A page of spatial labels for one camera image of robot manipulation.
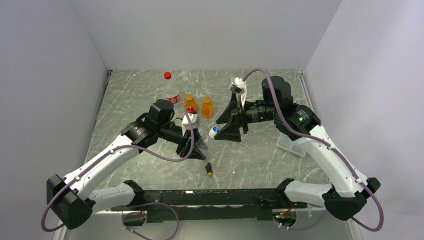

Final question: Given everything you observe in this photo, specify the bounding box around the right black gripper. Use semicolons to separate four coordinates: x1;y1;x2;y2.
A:
214;91;279;142

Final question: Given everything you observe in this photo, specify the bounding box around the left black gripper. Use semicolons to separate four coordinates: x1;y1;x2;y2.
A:
157;123;207;160

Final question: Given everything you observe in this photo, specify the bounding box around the white blue bottle cap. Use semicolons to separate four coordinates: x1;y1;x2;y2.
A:
208;126;220;139

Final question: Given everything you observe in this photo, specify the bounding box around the orange juice bottle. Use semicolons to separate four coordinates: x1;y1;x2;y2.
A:
183;97;197;111
200;101;214;118

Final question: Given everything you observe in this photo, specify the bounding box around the clear red-label bottle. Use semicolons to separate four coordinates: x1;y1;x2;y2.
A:
163;77;180;104

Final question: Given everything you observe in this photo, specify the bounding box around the red bottle cap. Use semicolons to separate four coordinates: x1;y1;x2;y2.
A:
163;71;172;80

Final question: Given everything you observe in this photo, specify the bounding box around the orange bottle cap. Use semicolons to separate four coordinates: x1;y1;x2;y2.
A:
202;96;212;105
184;93;194;102

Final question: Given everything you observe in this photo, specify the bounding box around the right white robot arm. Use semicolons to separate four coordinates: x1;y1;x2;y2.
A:
215;76;381;221

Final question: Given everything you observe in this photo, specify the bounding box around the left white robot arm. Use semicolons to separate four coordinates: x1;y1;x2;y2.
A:
46;99;204;230

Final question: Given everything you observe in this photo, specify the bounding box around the black yellow screwdriver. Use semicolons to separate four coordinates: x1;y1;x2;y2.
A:
204;162;213;176

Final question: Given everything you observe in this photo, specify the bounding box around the clear plastic box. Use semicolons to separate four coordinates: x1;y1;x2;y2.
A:
276;133;307;157

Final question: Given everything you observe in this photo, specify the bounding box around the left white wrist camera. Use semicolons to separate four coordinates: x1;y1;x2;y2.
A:
180;106;199;135

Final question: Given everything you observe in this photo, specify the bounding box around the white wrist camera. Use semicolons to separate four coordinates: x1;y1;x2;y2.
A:
180;106;199;135
228;76;247;108

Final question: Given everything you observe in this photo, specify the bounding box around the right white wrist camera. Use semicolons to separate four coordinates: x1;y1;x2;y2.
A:
228;76;247;108

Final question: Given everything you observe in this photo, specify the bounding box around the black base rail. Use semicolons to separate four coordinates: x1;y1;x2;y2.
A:
112;188;307;223

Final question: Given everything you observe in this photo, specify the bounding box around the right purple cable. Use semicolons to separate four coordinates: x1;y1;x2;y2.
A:
243;67;385;233

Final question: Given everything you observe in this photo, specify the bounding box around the aluminium frame rail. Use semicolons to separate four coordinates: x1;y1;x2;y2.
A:
53;209;146;240

